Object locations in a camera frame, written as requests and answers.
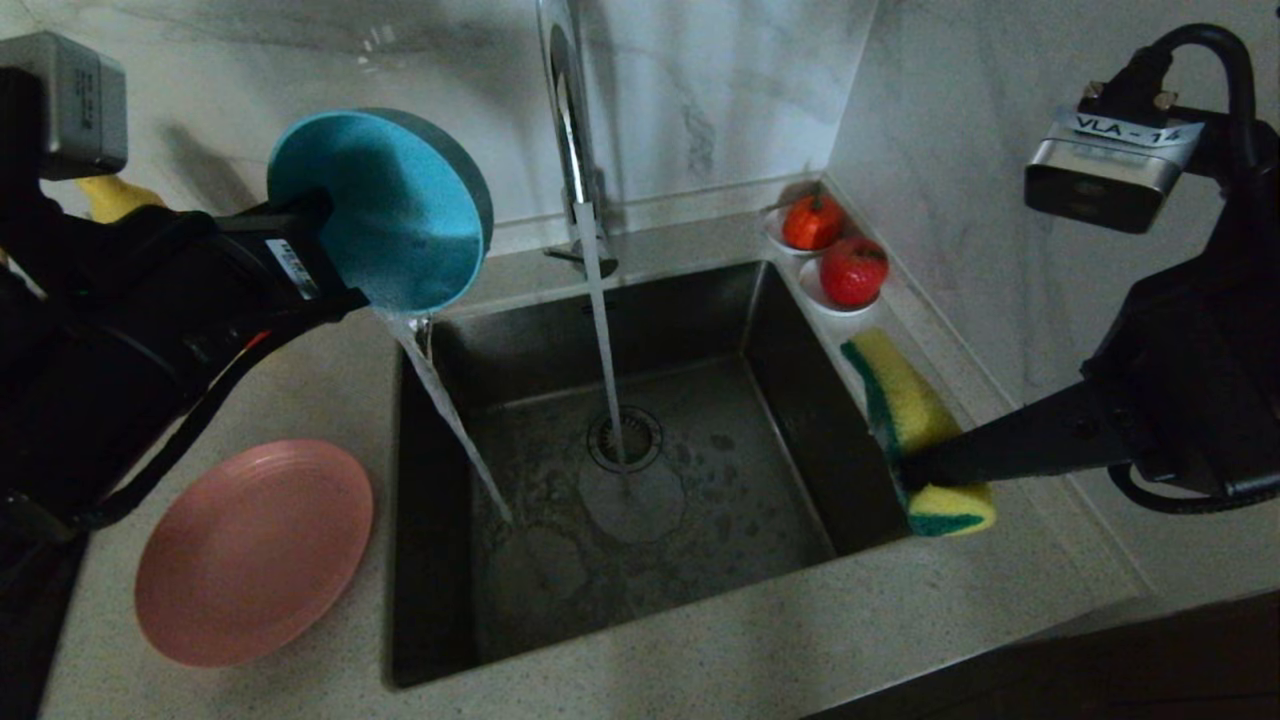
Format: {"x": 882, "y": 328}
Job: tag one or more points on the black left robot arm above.
{"x": 60, "y": 430}

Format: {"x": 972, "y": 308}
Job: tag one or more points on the poured water stream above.
{"x": 450, "y": 420}

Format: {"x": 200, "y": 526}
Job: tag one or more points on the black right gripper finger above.
{"x": 1030, "y": 450}

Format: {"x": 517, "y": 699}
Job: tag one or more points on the yellow-capped orange dish soap bottle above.
{"x": 115, "y": 197}

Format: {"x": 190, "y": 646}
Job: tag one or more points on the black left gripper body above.
{"x": 170, "y": 290}

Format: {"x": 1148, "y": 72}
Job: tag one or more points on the pink plate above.
{"x": 250, "y": 555}

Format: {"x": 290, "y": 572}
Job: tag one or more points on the stainless steel sink basin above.
{"x": 700, "y": 540}

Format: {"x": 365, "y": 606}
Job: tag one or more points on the orange-red tomato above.
{"x": 812, "y": 222}

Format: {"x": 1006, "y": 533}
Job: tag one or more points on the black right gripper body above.
{"x": 1200, "y": 380}

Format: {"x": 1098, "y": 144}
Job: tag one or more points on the yellow sponge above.
{"x": 910, "y": 400}

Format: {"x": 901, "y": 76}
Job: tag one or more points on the teal bowl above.
{"x": 400, "y": 210}

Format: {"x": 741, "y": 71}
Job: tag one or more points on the running water stream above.
{"x": 603, "y": 340}

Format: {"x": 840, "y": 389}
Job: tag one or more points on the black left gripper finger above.
{"x": 300, "y": 213}
{"x": 340, "y": 305}

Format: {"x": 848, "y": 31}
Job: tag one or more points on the red apple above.
{"x": 855, "y": 272}

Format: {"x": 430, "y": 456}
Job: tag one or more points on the chrome kitchen faucet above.
{"x": 575, "y": 120}

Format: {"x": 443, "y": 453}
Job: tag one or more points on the round metal drain strainer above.
{"x": 645, "y": 440}

